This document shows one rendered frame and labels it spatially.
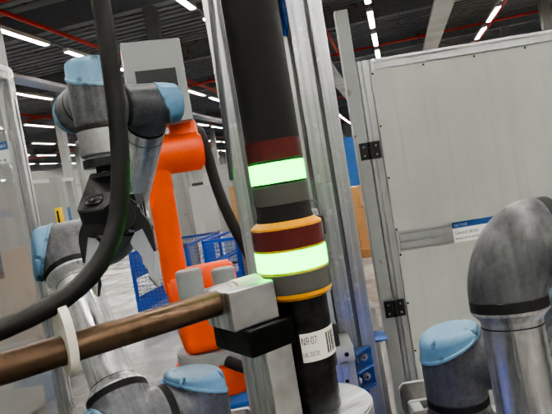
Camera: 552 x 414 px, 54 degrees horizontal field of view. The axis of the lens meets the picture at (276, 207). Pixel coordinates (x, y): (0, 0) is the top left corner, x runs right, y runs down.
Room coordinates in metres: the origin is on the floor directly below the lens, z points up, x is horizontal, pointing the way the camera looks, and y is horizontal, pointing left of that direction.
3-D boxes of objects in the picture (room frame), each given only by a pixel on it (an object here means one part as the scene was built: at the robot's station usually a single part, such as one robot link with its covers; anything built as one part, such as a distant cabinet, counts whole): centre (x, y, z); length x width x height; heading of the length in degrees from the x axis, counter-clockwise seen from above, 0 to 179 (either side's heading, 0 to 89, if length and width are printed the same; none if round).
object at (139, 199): (0.86, 0.25, 1.62); 0.09 x 0.08 x 0.12; 0
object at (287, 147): (0.33, 0.00, 1.62); 0.03 x 0.03 x 0.01
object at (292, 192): (0.33, 0.00, 1.60); 0.03 x 0.03 x 0.01
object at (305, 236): (0.33, 0.00, 1.57); 0.04 x 0.04 x 0.01
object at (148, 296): (7.53, 1.44, 0.49); 1.27 x 0.88 x 0.98; 167
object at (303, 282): (0.33, 0.00, 1.54); 0.04 x 0.04 x 0.01
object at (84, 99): (0.86, 0.25, 1.78); 0.09 x 0.08 x 0.11; 33
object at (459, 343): (1.03, -0.29, 1.20); 0.13 x 0.12 x 0.14; 87
